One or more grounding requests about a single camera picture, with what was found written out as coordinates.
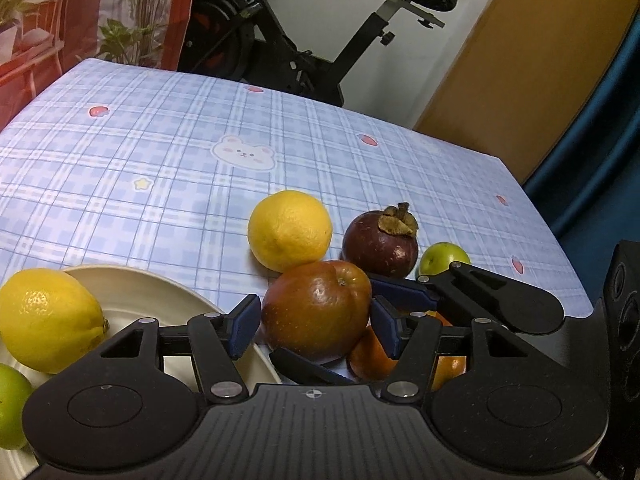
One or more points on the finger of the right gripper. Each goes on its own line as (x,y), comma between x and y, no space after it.
(304,372)
(464,292)

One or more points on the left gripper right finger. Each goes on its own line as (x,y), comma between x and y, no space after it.
(412,341)

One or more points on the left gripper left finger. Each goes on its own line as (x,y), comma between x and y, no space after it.
(216,342)

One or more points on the small green fruit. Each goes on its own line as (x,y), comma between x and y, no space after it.
(438,257)

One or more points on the small orange mandarin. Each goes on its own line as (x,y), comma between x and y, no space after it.
(368,362)

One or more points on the red brown apple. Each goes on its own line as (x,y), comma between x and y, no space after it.
(318,310)

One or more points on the purple mangosteen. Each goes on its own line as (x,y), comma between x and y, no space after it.
(383,242)

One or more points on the yellow lemon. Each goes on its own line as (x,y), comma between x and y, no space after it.
(49,320)
(287,229)

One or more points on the green lime fruit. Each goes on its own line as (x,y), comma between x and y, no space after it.
(15,389)

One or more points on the blue curtain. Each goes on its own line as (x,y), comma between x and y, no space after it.
(587,188)

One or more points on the wooden door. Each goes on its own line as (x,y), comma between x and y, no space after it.
(526,70)

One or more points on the pink printed wall tapestry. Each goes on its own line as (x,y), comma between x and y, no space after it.
(43,39)

